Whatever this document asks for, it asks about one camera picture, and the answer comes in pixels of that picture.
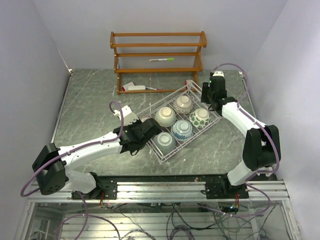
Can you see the teal pattern cream bowl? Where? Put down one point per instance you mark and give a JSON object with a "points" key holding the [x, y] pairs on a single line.
{"points": [[165, 116]]}

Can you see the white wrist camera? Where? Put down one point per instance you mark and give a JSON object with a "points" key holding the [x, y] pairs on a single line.
{"points": [[217, 74], [129, 116]]}

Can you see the wooden shelf rack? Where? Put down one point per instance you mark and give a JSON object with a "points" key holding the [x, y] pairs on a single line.
{"points": [[132, 52]]}

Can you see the red tipped pen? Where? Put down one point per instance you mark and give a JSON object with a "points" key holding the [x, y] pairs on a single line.
{"points": [[153, 89]]}

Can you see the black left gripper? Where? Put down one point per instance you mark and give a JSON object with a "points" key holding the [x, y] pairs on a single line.
{"points": [[137, 122]]}

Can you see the blue floral white bowl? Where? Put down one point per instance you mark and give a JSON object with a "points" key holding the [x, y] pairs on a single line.
{"points": [[182, 130]]}

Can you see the green capped marker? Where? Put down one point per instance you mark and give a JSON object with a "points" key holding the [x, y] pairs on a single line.
{"points": [[161, 59]]}

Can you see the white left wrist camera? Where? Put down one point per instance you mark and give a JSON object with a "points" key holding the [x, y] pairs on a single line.
{"points": [[129, 116]]}

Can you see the purple pattern cream bowl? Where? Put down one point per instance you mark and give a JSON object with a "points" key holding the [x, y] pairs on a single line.
{"points": [[183, 104]]}

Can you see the blue dotted bowl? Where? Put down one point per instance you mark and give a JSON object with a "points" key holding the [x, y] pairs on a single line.
{"points": [[164, 142]]}

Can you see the white rectangular eraser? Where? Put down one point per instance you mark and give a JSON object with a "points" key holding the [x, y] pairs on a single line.
{"points": [[136, 88]]}

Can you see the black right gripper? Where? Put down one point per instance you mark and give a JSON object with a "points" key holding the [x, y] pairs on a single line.
{"points": [[205, 88]]}

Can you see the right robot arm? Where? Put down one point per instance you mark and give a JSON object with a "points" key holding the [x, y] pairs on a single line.
{"points": [[261, 152]]}

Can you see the red white card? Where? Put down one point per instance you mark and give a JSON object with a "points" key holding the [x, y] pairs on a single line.
{"points": [[126, 86]]}

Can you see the red white small box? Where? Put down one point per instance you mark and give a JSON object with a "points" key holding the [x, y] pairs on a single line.
{"points": [[189, 84]]}

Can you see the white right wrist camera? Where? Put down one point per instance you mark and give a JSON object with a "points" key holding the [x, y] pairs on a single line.
{"points": [[217, 74]]}

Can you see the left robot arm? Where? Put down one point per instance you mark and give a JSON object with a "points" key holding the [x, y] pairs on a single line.
{"points": [[55, 166]]}

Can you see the aluminium mounting rail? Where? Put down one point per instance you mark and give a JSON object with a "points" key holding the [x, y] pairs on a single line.
{"points": [[151, 192]]}

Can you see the white wire dish rack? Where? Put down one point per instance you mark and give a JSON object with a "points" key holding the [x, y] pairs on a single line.
{"points": [[168, 101]]}

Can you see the green leaf pattern bowl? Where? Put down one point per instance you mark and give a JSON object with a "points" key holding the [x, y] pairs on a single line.
{"points": [[200, 118]]}

